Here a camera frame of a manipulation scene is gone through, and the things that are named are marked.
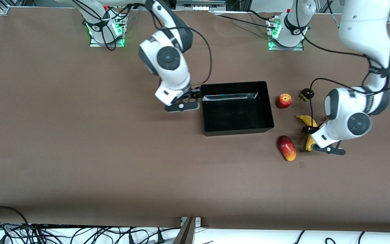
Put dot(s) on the grey metal device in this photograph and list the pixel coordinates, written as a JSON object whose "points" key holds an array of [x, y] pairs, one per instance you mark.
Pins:
{"points": [[200, 5]]}

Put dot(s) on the red apple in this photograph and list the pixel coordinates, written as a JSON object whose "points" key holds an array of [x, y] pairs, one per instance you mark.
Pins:
{"points": [[283, 101]]}

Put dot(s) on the black plastic box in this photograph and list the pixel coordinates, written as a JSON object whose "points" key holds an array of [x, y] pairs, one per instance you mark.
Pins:
{"points": [[239, 115]]}

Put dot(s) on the aluminium right arm base plate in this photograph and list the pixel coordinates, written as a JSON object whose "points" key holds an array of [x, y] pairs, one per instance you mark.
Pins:
{"points": [[107, 44]]}

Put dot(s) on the dark purple mangosteen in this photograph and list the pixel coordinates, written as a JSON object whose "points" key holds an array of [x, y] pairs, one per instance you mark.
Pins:
{"points": [[307, 93]]}

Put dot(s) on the dark slanted bar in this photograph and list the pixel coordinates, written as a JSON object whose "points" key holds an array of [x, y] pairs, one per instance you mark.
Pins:
{"points": [[185, 235]]}

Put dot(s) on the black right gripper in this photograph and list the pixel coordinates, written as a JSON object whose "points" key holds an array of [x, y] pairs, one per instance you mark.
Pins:
{"points": [[195, 93]]}

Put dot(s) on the small aluminium bracket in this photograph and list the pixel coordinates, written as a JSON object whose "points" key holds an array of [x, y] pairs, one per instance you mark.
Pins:
{"points": [[197, 221]]}

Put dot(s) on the aluminium corner bracket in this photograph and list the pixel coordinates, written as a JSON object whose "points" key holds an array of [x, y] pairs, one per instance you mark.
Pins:
{"points": [[3, 10]]}

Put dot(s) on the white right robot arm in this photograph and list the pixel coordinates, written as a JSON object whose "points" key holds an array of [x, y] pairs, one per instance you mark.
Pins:
{"points": [[178, 74]]}

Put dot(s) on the red yellow mango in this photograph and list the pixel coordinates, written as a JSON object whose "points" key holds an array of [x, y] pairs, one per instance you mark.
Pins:
{"points": [[286, 148]]}

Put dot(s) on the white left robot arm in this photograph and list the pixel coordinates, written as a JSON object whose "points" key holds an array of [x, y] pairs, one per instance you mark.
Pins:
{"points": [[364, 30]]}

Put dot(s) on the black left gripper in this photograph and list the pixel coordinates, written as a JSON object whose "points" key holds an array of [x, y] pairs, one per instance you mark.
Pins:
{"points": [[307, 129]]}

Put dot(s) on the yellow banana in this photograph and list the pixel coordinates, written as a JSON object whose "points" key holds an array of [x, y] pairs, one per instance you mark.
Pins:
{"points": [[308, 120]]}

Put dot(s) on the aluminium left arm base plate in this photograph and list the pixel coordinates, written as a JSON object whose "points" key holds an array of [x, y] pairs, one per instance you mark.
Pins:
{"points": [[284, 48]]}

